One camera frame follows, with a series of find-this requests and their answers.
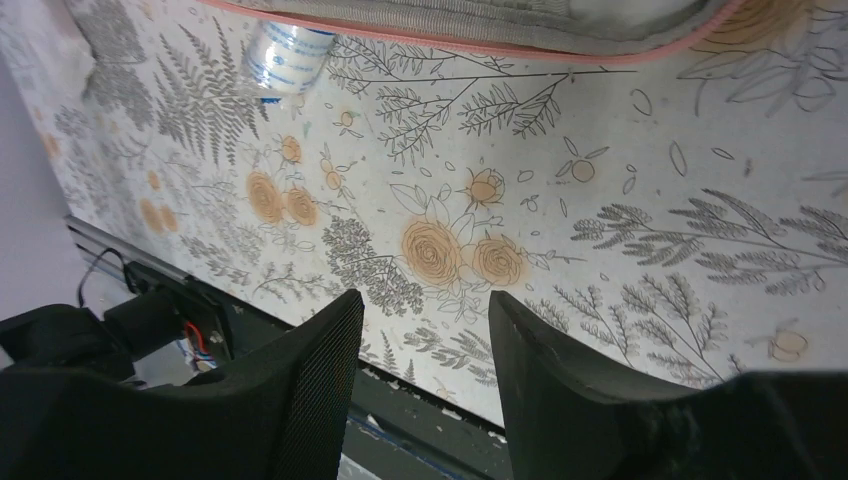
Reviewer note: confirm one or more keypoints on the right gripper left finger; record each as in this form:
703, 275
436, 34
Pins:
279, 412

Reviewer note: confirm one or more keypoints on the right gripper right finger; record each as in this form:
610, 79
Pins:
570, 412

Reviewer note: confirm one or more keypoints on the white bottle blue label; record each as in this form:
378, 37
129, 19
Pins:
283, 60

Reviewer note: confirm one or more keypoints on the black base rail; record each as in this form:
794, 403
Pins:
393, 429

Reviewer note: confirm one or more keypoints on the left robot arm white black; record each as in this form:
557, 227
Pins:
66, 336

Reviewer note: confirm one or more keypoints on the pink medicine kit case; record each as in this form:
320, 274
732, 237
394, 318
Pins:
580, 32

